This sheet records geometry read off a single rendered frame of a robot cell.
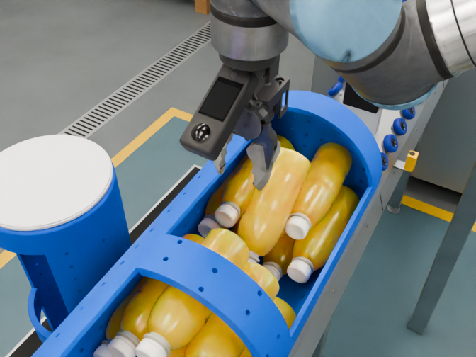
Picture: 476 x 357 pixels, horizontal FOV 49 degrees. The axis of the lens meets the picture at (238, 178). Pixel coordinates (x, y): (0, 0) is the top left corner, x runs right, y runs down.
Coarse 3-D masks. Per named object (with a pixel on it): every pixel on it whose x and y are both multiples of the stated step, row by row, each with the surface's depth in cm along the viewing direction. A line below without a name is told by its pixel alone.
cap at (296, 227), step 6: (294, 216) 88; (288, 222) 87; (294, 222) 87; (300, 222) 87; (306, 222) 87; (288, 228) 88; (294, 228) 87; (300, 228) 86; (306, 228) 87; (288, 234) 89; (294, 234) 88; (300, 234) 88; (306, 234) 88
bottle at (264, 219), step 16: (288, 160) 87; (304, 160) 87; (272, 176) 86; (288, 176) 86; (304, 176) 88; (256, 192) 87; (272, 192) 85; (288, 192) 86; (256, 208) 85; (272, 208) 85; (288, 208) 86; (240, 224) 86; (256, 224) 84; (272, 224) 84; (256, 240) 84; (272, 240) 85; (256, 256) 85
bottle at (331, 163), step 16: (336, 144) 98; (320, 160) 95; (336, 160) 96; (352, 160) 99; (320, 176) 92; (336, 176) 94; (304, 192) 90; (320, 192) 90; (336, 192) 93; (304, 208) 88; (320, 208) 89
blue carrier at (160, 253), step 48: (288, 96) 96; (240, 144) 87; (192, 192) 80; (144, 240) 74; (96, 288) 70; (192, 288) 65; (240, 288) 67; (288, 288) 96; (96, 336) 80; (240, 336) 66; (288, 336) 72
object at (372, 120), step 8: (344, 88) 131; (352, 88) 128; (344, 96) 131; (352, 96) 129; (360, 96) 128; (344, 104) 134; (352, 104) 131; (360, 104) 130; (368, 104) 128; (360, 112) 133; (368, 112) 132; (376, 112) 129; (368, 120) 133; (376, 120) 132; (376, 128) 134
